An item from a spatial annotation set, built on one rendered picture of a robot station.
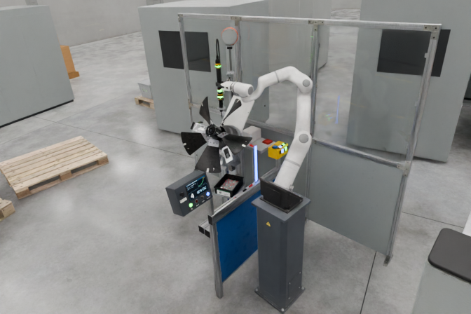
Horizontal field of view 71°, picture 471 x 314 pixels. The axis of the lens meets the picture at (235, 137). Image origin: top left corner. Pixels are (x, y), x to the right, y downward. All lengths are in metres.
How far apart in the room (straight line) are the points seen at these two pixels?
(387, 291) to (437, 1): 3.12
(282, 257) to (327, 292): 0.71
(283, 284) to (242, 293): 0.45
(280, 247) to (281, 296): 0.51
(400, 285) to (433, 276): 3.02
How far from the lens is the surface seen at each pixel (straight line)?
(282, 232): 2.38
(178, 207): 2.11
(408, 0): 4.60
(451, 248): 0.31
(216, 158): 2.81
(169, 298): 3.12
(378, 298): 3.18
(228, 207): 2.53
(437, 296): 0.31
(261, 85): 2.45
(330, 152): 3.11
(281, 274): 2.67
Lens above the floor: 2.39
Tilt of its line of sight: 26 degrees down
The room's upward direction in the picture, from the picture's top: 3 degrees counter-clockwise
